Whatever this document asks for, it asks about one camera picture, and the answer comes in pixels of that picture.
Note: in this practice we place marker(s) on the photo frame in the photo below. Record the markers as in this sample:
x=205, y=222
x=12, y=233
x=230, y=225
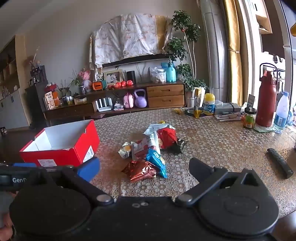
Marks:
x=113, y=77

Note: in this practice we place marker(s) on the small cardboard box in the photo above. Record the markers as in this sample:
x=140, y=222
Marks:
x=80, y=100

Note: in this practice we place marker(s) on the white and red snack packet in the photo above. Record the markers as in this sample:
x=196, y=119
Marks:
x=143, y=146

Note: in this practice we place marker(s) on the clear plastic bag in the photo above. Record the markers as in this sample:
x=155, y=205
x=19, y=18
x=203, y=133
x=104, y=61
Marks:
x=158, y=75

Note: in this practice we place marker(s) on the red foil snack packet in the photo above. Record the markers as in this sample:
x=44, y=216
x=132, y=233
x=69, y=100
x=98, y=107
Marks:
x=141, y=170

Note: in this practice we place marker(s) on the clear glass cup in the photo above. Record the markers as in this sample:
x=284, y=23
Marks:
x=192, y=105

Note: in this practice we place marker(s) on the silver packet with yellow print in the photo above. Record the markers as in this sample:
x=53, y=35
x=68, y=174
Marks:
x=126, y=149

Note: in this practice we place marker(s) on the white bottle with yellow lid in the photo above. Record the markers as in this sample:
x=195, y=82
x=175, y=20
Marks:
x=209, y=104

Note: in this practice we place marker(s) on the wall cabinet unit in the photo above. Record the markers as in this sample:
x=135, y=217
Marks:
x=10, y=104

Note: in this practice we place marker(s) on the red wrapped fruit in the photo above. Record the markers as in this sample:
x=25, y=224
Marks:
x=130, y=82
x=117, y=85
x=123, y=83

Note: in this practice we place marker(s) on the tall green potted tree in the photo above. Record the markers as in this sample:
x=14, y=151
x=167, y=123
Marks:
x=185, y=34

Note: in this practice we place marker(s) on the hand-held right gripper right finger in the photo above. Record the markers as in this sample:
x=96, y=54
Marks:
x=201, y=169

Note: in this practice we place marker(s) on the silver white snack packet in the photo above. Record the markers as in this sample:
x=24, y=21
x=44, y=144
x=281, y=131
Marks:
x=159, y=129

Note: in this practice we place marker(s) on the white router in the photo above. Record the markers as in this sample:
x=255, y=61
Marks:
x=104, y=105

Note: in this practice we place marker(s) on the yellow peel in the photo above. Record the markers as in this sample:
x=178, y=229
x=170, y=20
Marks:
x=177, y=111

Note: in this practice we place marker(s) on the orange and green radio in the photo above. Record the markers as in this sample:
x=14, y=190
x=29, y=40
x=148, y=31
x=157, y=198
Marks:
x=99, y=85

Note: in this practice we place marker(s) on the yellow curtain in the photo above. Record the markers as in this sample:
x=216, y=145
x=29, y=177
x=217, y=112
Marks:
x=234, y=46

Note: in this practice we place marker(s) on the black speaker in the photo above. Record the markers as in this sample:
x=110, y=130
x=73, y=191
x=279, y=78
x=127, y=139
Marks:
x=131, y=77

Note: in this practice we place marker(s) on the wooden television cabinet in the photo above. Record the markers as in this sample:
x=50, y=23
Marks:
x=165, y=96

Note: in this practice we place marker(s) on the plant in striped pot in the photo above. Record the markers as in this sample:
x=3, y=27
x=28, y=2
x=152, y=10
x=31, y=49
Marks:
x=79, y=85

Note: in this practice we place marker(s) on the pink plush doll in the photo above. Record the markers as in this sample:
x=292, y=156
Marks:
x=85, y=77

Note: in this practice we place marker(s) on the red cardboard box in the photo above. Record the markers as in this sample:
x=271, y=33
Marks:
x=57, y=153

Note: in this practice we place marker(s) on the black small fridge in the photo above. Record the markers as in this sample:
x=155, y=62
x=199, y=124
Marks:
x=34, y=106

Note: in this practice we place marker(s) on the black coffee machine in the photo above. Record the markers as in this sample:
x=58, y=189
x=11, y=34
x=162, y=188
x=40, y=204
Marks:
x=38, y=74

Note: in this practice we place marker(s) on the purple kettlebell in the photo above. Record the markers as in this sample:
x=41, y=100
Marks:
x=140, y=99

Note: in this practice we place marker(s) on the orange and white snack box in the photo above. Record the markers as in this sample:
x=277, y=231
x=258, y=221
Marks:
x=52, y=99

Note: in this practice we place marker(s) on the cloth covered television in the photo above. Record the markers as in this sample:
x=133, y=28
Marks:
x=129, y=37

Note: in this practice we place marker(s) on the grey flat box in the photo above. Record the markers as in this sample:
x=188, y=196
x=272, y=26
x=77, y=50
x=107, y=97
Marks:
x=227, y=108

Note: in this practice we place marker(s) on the small green potted plant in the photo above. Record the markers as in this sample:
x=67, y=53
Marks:
x=64, y=89

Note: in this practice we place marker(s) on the white planter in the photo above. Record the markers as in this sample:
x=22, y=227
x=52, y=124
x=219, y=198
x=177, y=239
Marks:
x=198, y=93

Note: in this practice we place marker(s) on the black remote control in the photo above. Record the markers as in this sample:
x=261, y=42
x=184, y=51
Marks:
x=279, y=162

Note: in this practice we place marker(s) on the stack of magazines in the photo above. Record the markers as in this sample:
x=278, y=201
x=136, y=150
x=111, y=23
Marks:
x=118, y=106

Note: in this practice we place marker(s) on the pink small bag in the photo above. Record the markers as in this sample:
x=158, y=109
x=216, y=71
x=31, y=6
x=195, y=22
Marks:
x=128, y=101

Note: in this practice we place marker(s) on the red apple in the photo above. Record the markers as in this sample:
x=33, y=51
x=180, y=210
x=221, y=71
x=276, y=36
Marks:
x=110, y=86

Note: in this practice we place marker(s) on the red gift box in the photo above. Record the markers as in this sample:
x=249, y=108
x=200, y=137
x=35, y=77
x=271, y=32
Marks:
x=50, y=87

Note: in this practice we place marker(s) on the red thermos bottle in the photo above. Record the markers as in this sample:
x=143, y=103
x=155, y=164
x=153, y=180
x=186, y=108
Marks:
x=266, y=102

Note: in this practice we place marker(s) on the glass jar with black lid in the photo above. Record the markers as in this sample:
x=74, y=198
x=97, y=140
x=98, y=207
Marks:
x=249, y=119

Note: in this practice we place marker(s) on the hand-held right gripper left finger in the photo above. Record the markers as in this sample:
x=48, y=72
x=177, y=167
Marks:
x=89, y=169

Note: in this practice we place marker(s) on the white standing air conditioner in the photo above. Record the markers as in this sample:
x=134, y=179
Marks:
x=214, y=46

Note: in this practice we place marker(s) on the clear plastic water bottle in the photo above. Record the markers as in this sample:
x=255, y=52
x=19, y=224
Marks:
x=281, y=115

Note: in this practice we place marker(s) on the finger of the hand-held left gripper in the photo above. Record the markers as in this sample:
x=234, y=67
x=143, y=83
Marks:
x=24, y=164

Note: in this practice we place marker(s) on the patterned tablecloth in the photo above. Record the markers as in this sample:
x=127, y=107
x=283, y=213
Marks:
x=231, y=143

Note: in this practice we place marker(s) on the dark snack packet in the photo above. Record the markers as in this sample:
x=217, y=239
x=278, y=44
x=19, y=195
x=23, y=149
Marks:
x=182, y=144

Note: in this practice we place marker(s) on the blue snack packet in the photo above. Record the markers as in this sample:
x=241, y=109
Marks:
x=157, y=162

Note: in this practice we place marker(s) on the teal spray bottle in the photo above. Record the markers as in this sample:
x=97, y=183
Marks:
x=171, y=73

